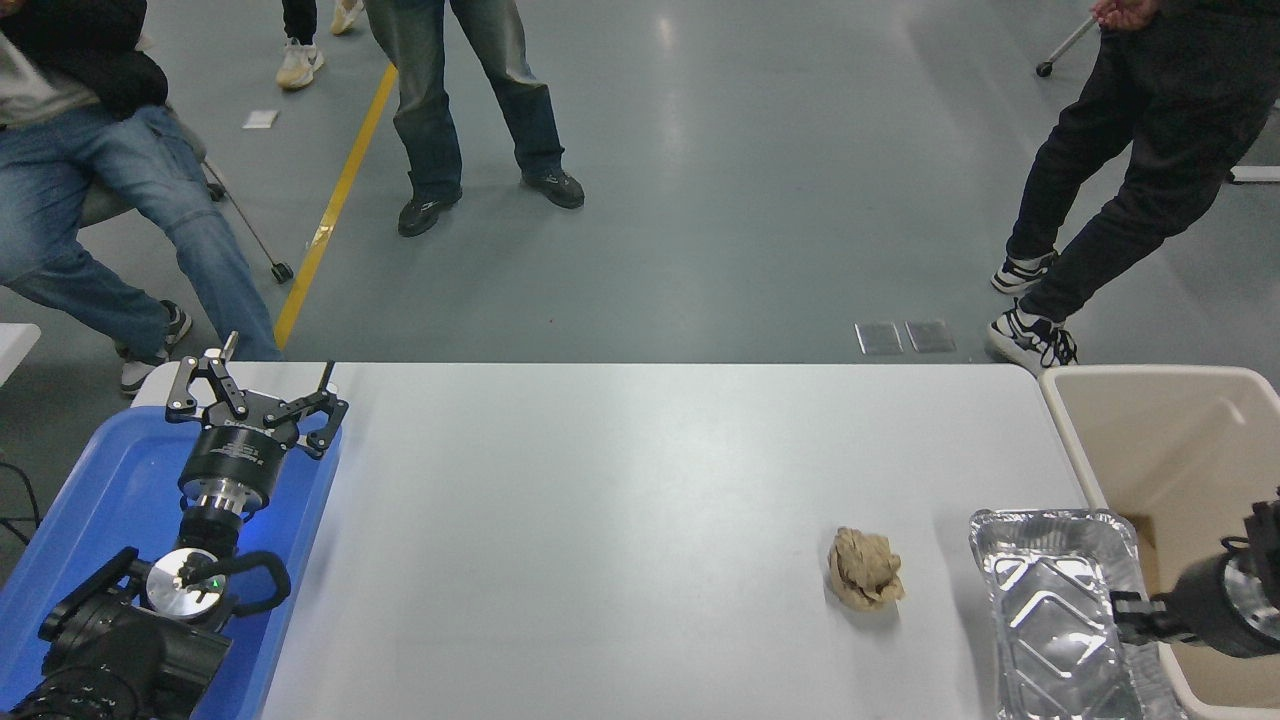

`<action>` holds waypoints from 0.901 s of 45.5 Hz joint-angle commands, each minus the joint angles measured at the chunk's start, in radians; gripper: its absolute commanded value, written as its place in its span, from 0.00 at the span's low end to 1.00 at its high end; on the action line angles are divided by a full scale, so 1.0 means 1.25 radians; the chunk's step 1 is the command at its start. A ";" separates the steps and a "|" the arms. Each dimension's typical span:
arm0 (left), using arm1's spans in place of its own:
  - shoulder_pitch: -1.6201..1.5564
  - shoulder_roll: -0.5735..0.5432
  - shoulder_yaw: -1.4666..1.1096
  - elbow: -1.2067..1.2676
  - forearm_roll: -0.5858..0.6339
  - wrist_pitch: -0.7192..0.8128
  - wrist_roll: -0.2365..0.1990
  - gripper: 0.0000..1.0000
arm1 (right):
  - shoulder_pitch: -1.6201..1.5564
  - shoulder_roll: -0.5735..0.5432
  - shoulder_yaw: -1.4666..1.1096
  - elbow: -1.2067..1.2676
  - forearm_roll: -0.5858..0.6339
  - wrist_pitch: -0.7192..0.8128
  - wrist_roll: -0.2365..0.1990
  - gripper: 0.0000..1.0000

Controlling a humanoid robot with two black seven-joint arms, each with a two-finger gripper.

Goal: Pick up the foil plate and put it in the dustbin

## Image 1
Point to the blue plastic tray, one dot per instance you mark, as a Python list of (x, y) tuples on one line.
[(100, 480)]

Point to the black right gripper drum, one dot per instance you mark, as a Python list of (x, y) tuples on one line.
[(1200, 605)]

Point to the silver foil tray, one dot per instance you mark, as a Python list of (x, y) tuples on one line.
[(1050, 630)]

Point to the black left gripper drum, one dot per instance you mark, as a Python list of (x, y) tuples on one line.
[(235, 458)]

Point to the large pale bin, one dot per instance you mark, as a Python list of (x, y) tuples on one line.
[(1180, 440)]

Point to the crumpled tan paper ball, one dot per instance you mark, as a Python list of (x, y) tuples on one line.
[(865, 570)]

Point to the person with white shoes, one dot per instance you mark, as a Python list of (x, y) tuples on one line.
[(300, 65)]

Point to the person's hand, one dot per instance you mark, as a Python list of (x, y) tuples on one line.
[(1125, 12)]

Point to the clear floor plate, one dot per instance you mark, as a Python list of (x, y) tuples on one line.
[(930, 336), (878, 338)]

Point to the standing person with black shoes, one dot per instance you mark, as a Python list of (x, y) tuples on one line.
[(430, 100)]

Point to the grey wheeled chair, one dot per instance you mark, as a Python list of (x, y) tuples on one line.
[(245, 220)]

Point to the white paper scrap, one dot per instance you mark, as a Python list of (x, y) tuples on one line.
[(260, 119)]

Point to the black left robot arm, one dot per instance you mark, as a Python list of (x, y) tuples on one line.
[(120, 650)]

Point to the white side table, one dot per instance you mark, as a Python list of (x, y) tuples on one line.
[(12, 345)]

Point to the person in black trousers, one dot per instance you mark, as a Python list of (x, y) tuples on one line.
[(1150, 150)]

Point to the seated person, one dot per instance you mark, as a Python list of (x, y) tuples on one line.
[(60, 190)]

